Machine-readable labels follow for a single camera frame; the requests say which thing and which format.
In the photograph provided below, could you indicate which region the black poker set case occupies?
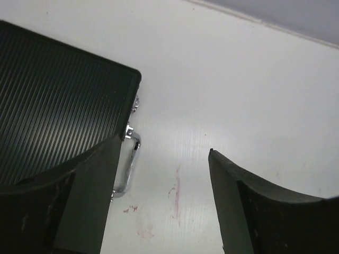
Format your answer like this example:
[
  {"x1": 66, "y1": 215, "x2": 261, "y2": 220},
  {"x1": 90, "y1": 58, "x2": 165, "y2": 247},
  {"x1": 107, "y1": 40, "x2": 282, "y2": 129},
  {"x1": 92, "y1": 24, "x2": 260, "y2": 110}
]
[{"x1": 1, "y1": 21, "x2": 142, "y2": 197}]

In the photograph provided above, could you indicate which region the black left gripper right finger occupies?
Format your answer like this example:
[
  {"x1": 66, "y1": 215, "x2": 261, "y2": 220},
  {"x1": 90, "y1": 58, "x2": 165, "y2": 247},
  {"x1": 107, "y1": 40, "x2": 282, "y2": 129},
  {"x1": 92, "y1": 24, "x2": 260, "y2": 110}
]
[{"x1": 208, "y1": 149, "x2": 338, "y2": 253}]

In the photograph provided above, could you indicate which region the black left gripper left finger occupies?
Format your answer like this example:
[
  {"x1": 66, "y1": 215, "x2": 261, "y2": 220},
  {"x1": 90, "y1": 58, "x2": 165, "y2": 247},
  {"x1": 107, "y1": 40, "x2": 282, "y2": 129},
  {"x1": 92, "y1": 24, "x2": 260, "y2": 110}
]
[{"x1": 1, "y1": 136, "x2": 121, "y2": 253}]

